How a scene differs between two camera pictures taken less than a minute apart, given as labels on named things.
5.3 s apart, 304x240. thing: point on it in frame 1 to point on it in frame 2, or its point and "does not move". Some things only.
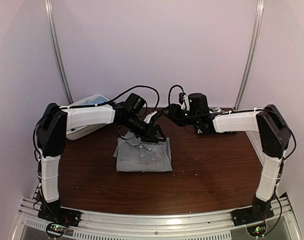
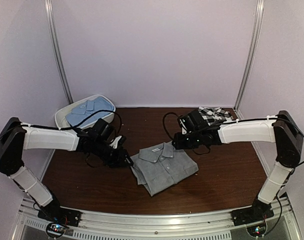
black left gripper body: (141, 131) to (110, 158)
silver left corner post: (48, 7) does not move
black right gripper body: (182, 119) to (193, 142)
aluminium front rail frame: (120, 225) does not move
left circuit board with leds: (55, 230) does not move
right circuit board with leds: (257, 230) does not move
